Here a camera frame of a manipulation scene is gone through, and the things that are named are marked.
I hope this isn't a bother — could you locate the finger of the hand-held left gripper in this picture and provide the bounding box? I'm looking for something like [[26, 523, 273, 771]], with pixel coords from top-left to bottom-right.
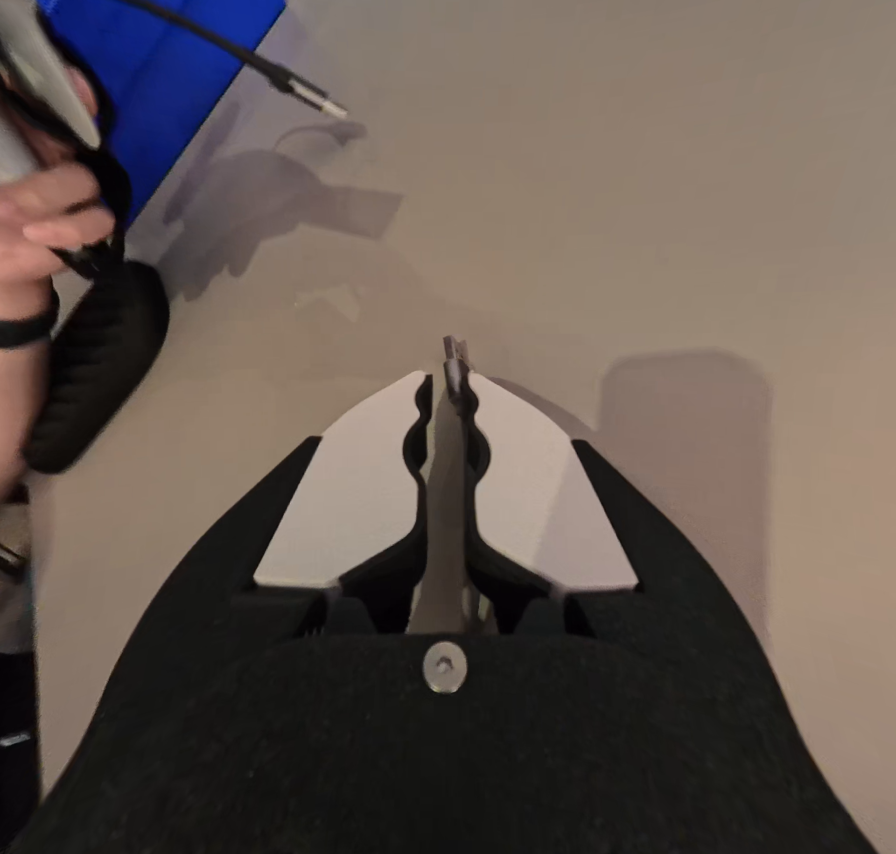
[[0, 0, 102, 151]]

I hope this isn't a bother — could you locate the black wrist strap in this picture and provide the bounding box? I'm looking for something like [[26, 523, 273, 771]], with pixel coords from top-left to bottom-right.
[[0, 313, 57, 352]]

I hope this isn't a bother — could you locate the silver usb cable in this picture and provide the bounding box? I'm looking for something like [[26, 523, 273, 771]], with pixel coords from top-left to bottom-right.
[[441, 336, 484, 631]]

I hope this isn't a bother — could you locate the black hub cable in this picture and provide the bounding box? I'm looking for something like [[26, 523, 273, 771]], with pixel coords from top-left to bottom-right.
[[20, 0, 349, 121]]

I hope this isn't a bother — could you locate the blue plastic bin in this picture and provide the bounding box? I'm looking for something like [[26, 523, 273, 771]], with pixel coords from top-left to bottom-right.
[[27, 0, 288, 228]]

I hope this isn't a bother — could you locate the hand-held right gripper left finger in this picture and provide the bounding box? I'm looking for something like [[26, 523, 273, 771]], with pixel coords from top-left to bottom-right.
[[253, 371, 432, 592]]

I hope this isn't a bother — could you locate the person's left hand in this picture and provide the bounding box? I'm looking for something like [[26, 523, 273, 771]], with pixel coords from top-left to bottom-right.
[[0, 161, 118, 303]]

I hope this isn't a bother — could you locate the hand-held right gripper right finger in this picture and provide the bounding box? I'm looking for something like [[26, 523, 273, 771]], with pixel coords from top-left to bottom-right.
[[465, 372, 639, 594]]

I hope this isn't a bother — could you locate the black wrist rest pad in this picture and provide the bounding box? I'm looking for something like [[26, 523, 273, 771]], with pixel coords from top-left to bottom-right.
[[23, 259, 172, 475]]

